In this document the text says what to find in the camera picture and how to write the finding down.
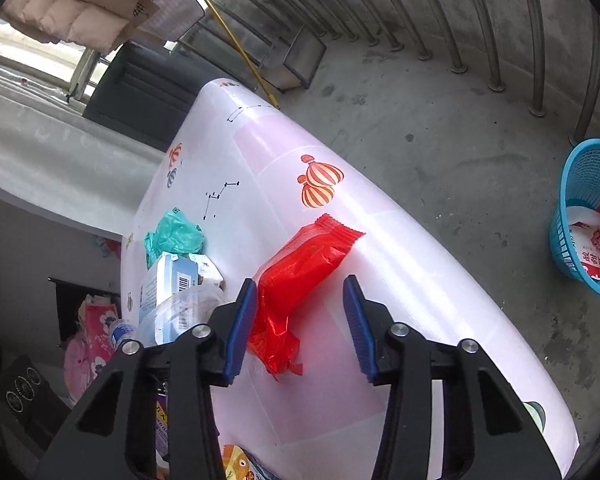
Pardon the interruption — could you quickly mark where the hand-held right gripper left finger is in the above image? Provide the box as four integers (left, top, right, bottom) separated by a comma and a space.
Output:
35, 277, 258, 480

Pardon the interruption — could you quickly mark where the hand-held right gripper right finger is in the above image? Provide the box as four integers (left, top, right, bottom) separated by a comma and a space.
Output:
342, 274, 563, 480

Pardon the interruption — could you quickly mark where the light blue carton box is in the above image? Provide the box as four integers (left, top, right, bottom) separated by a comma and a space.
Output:
139, 251, 203, 346

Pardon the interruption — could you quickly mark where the orange yellow snack packet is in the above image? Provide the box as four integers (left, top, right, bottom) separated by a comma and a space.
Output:
222, 444, 281, 480

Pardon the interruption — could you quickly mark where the blue plastic mesh basket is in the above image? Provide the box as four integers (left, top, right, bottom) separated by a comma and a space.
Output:
549, 138, 600, 297

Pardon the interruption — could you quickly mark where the clear Pepsi plastic bottle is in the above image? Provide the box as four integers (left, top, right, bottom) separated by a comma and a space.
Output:
152, 285, 226, 346

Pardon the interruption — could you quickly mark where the crumpled green plastic bag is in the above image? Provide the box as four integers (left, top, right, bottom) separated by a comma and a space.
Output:
144, 208, 204, 268

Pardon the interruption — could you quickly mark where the small clear water bottle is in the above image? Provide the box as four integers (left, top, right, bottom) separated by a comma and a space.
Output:
109, 317, 143, 351

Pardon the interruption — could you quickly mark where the pink floral bag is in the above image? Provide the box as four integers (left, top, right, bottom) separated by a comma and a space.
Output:
62, 292, 123, 403

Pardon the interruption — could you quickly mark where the heap of colourful clothes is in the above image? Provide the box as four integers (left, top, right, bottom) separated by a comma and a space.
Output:
92, 234, 122, 258

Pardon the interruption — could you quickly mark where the black box with round dials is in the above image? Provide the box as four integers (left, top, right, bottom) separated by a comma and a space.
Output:
0, 355, 71, 448

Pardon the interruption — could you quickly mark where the red white snack packet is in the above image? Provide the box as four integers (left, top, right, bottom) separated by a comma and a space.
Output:
566, 200, 600, 281

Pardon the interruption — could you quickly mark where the dark grey cabinet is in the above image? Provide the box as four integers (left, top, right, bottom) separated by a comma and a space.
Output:
82, 42, 203, 153

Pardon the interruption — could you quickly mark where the white patterned curtain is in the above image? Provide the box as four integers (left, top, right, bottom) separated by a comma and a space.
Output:
0, 60, 163, 236

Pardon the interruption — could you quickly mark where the metal dustpan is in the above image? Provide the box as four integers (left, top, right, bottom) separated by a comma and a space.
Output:
257, 25, 327, 92

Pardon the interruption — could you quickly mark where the metal balcony railing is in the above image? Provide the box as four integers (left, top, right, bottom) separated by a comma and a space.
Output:
215, 0, 600, 146

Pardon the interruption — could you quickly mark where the white hanging cloth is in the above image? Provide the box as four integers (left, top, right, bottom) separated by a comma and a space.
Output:
140, 0, 206, 41

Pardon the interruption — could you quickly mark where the pink quilted jacket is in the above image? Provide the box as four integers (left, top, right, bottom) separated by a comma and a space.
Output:
2, 0, 158, 53

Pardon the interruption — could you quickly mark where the yellow broom handle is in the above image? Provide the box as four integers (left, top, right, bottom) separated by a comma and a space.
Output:
187, 0, 281, 110

